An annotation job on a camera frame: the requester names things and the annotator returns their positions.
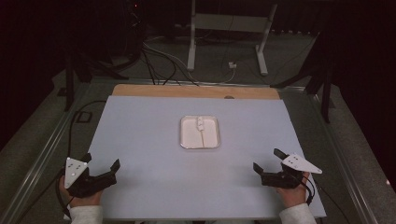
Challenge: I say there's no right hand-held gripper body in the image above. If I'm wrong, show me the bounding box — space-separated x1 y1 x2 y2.
261 153 323 189

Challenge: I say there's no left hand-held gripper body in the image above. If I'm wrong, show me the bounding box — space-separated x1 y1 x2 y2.
64 157 118 199

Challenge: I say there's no wooden skewer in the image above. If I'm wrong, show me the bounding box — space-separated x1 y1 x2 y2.
197 116 206 147

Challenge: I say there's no white enamel tray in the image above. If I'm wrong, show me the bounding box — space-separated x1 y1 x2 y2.
179 115 221 149

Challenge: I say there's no person's left hand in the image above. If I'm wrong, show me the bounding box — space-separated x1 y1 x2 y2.
59 176 104 209

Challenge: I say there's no person's right hand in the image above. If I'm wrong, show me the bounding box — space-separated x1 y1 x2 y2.
275 172 311 209

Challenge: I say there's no black square floor plate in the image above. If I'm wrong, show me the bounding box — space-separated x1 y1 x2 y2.
75 110 93 124

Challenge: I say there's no black metal stand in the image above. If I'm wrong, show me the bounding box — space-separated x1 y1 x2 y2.
270 31 333 124
64 54 131 112

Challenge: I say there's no dark equipment rack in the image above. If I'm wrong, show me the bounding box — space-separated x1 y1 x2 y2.
104 0 148 64

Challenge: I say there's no white metal stand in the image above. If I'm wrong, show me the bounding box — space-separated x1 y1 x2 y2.
186 0 278 77

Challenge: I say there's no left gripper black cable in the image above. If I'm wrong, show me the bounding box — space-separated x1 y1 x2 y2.
55 100 107 218

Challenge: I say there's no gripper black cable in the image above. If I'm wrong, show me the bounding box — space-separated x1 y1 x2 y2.
55 100 107 218
298 174 353 224

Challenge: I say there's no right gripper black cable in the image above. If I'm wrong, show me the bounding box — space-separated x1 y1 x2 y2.
298 174 353 224

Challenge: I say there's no black floor cable bundle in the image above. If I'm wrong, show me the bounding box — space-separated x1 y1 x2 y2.
140 46 200 87

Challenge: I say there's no white cable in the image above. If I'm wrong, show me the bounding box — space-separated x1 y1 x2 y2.
143 41 235 86

